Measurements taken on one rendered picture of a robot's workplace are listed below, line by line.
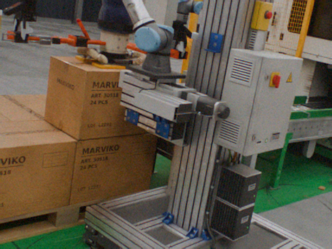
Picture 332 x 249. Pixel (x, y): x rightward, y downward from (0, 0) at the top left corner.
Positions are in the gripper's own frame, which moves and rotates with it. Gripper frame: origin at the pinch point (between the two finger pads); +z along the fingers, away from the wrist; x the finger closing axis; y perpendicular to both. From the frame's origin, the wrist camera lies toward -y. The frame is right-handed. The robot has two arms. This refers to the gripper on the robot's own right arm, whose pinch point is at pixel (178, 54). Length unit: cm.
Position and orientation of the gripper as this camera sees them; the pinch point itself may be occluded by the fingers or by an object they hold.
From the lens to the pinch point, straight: 295.6
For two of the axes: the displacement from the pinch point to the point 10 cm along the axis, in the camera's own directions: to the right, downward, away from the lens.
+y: -7.0, 0.4, -7.1
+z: -1.8, 9.6, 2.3
